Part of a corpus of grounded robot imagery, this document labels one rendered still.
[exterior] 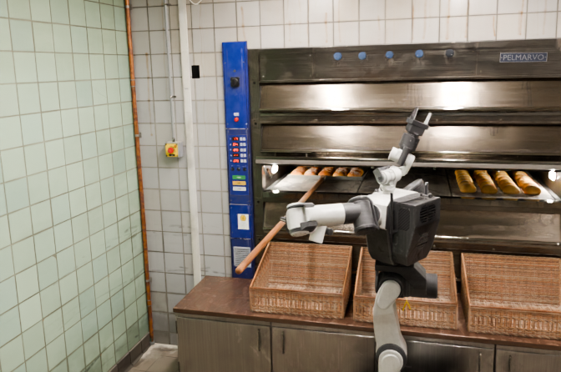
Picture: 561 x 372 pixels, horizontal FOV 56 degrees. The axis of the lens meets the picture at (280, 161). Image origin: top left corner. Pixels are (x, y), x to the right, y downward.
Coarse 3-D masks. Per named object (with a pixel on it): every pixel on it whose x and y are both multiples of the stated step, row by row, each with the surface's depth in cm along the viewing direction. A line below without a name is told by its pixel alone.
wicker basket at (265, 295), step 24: (264, 264) 337; (288, 264) 346; (312, 264) 342; (336, 264) 339; (264, 288) 306; (288, 288) 340; (312, 288) 340; (336, 288) 338; (264, 312) 309; (288, 312) 305; (312, 312) 302; (336, 312) 305
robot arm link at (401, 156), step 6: (402, 144) 266; (408, 144) 264; (396, 150) 268; (402, 150) 264; (408, 150) 262; (414, 150) 266; (390, 156) 268; (396, 156) 267; (402, 156) 263; (408, 156) 266; (402, 162) 264
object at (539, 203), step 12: (264, 192) 349; (276, 192) 347; (288, 192) 346; (300, 192) 346; (324, 192) 344; (456, 204) 320; (468, 204) 318; (480, 204) 316; (492, 204) 314; (504, 204) 312; (516, 204) 311; (528, 204) 309; (540, 204) 307; (552, 204) 306
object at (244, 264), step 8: (312, 192) 338; (304, 200) 316; (280, 224) 268; (272, 232) 256; (264, 240) 244; (256, 248) 234; (248, 256) 224; (240, 264) 215; (248, 264) 220; (240, 272) 212
